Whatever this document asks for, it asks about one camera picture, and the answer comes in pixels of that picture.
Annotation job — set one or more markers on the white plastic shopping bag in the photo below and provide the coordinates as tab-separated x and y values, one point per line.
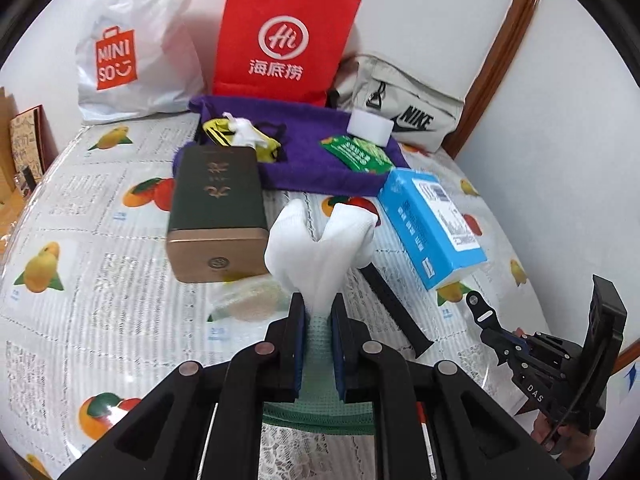
150	35

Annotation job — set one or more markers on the purple fabric tray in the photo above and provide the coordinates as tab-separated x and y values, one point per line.
310	160

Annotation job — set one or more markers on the wooden nightstand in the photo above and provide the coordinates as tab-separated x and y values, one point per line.
10	210

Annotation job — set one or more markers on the clear plastic packet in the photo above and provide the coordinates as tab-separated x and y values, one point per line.
247	300

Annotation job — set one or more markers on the green wipes packet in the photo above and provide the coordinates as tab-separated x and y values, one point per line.
355	152

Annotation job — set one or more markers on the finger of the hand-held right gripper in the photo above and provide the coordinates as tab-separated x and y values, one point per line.
485	320

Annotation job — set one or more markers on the person's right hand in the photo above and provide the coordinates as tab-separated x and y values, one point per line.
560	435

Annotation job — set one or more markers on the white foam block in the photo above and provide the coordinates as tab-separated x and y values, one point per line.
370	127

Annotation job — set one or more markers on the blue tissue pack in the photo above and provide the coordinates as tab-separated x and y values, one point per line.
430	225

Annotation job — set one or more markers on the red paper bag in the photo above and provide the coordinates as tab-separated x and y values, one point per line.
280	10

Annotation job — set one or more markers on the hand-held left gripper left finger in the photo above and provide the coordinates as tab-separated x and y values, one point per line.
298	345

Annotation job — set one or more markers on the wooden door frame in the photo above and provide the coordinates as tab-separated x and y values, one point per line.
500	55

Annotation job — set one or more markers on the dark green tin box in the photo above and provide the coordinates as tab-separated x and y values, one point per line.
215	210

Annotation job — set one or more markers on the white crumpled cloth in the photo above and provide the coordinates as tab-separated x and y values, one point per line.
242	127

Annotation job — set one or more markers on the small black stand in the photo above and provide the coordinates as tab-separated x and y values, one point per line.
29	180

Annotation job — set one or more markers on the mint green cloth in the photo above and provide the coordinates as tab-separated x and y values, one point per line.
317	360

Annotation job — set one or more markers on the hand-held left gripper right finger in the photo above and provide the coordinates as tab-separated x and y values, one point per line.
339	345

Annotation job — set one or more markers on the illustrated book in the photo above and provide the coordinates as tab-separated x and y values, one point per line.
27	145

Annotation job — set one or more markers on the grey waist bag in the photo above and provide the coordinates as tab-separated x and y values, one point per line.
425	90

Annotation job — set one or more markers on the yellow zip pouch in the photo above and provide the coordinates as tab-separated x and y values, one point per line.
265	149

